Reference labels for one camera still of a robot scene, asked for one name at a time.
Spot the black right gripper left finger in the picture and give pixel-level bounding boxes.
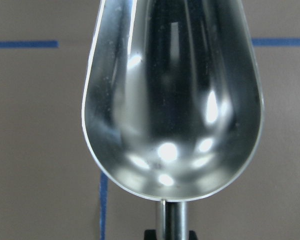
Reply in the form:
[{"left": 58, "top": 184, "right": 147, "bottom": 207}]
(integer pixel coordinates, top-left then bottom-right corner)
[{"left": 143, "top": 229, "right": 157, "bottom": 240}]

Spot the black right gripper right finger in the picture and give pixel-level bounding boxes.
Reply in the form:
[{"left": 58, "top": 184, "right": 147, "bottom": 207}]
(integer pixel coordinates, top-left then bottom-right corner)
[{"left": 188, "top": 230, "right": 198, "bottom": 240}]

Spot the metal ice scoop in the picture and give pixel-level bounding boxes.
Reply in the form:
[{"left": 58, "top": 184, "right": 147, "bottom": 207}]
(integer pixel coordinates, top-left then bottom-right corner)
[{"left": 81, "top": 0, "right": 264, "bottom": 240}]

